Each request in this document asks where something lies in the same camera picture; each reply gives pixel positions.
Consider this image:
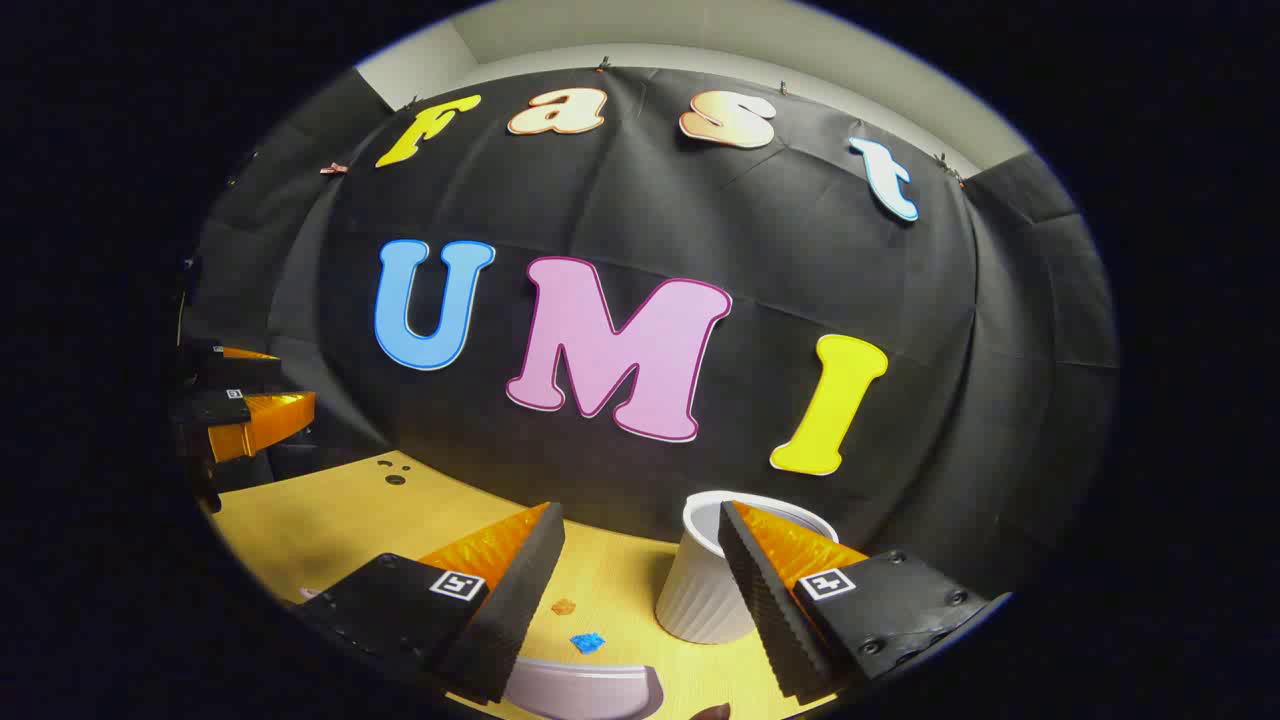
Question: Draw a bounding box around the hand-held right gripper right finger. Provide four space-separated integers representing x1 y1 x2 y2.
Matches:
717 500 1014 704

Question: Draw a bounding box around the yellow wooden desktop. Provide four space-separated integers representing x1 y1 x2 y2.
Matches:
205 450 841 720

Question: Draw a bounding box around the black backdrop cloth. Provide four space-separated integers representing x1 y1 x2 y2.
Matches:
180 65 1121 601

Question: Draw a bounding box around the white ribbed garbage bin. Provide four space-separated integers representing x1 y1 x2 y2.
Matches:
655 490 839 645

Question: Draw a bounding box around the lavender plastic dustpan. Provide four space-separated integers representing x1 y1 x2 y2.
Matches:
503 657 666 720

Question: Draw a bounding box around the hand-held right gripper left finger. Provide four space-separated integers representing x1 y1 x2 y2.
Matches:
293 502 567 706

